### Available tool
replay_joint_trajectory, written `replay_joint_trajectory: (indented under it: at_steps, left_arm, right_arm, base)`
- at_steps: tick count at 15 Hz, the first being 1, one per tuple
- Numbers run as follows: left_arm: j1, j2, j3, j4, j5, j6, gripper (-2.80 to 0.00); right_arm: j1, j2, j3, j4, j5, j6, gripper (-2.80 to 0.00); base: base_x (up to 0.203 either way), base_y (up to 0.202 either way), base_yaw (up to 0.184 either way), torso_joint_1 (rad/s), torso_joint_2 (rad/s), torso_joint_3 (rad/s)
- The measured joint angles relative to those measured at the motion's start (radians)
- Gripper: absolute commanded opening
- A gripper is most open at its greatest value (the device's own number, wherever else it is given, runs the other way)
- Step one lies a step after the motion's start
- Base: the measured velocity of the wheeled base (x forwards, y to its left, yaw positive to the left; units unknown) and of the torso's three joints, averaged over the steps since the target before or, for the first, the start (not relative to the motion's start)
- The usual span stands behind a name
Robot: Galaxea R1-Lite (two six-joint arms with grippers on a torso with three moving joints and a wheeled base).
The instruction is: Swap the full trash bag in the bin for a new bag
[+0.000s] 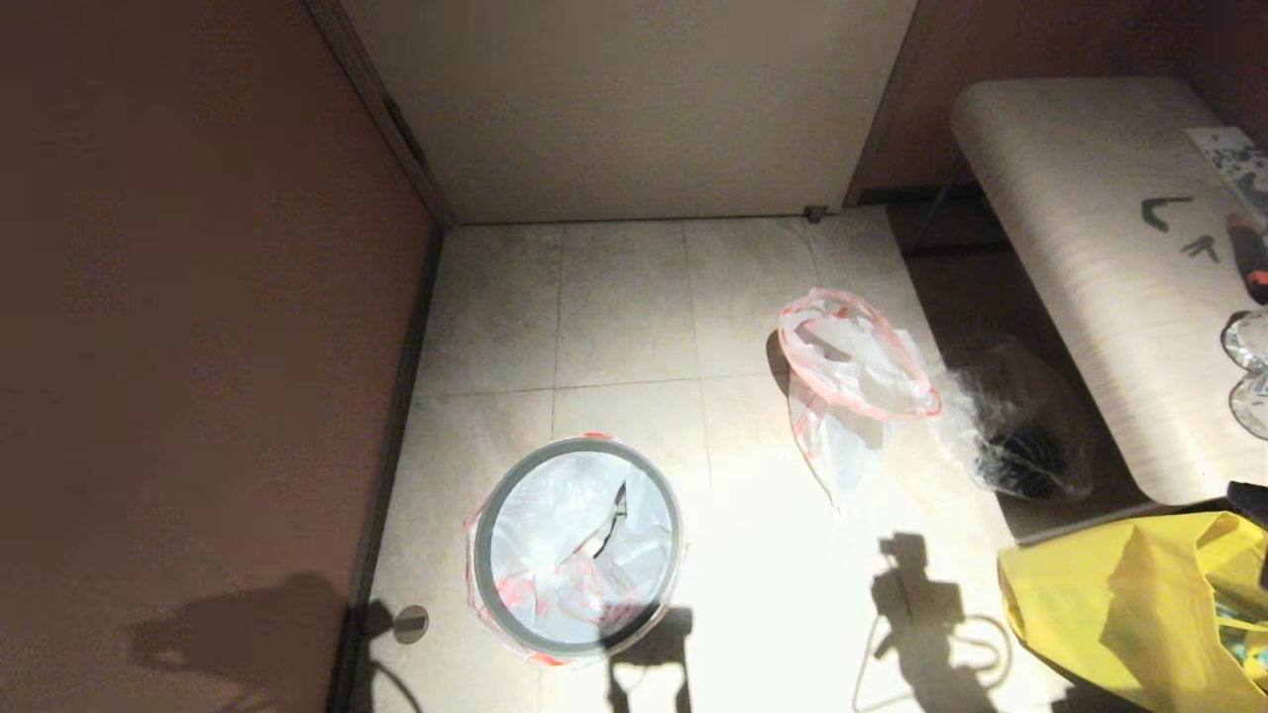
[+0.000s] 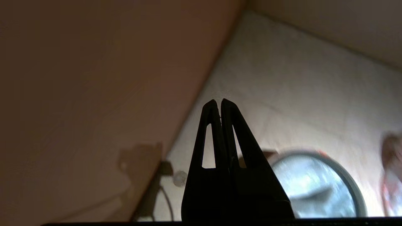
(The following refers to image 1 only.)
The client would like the yellow plastic bag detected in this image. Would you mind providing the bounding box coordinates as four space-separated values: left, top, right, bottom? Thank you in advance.
996 511 1268 713

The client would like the black and red tool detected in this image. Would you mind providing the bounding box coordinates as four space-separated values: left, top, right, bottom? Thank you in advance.
1226 214 1268 306

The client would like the new white red-edged trash bag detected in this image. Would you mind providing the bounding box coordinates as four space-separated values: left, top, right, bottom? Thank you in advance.
463 432 691 667

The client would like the used white red-drawstring trash bag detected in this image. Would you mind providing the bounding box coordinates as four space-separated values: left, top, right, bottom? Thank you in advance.
776 287 944 508

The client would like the light wood table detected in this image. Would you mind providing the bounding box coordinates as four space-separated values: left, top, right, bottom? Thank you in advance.
951 77 1268 506

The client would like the grey bin rim ring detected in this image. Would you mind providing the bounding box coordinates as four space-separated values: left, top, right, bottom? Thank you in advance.
472 438 686 661

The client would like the white door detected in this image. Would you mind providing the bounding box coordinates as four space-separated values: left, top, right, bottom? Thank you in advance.
342 0 917 227

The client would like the white patterned paper sheet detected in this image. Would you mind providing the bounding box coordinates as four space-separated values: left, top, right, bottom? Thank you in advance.
1185 126 1268 204

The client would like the clear glass cup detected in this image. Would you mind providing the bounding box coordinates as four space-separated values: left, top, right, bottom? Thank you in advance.
1226 376 1268 444
1220 309 1268 375

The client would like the green patterned packet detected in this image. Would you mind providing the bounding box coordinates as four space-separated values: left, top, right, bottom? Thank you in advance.
1211 584 1268 694

